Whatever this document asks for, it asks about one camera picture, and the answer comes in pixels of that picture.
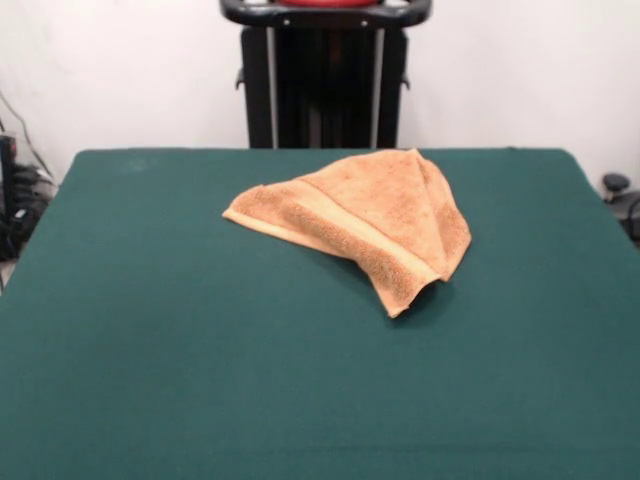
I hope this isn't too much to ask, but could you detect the tan terry towel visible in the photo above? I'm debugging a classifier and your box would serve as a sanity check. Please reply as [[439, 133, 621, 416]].
[[222, 147, 473, 319]]

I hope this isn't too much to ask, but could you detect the black power strip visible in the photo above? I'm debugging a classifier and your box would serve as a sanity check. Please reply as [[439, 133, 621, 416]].
[[12, 165, 56, 236]]

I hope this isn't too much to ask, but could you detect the black chair caster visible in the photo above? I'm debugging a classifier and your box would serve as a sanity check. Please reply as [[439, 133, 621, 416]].
[[602, 173, 632, 204]]

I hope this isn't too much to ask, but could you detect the black chair base leg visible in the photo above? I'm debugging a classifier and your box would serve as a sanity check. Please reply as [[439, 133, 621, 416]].
[[613, 192, 640, 246]]

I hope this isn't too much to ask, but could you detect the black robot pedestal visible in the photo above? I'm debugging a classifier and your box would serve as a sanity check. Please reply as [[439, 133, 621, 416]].
[[218, 0, 430, 150]]

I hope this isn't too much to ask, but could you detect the grey cable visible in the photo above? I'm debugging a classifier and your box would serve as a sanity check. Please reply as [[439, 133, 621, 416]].
[[0, 92, 54, 181]]

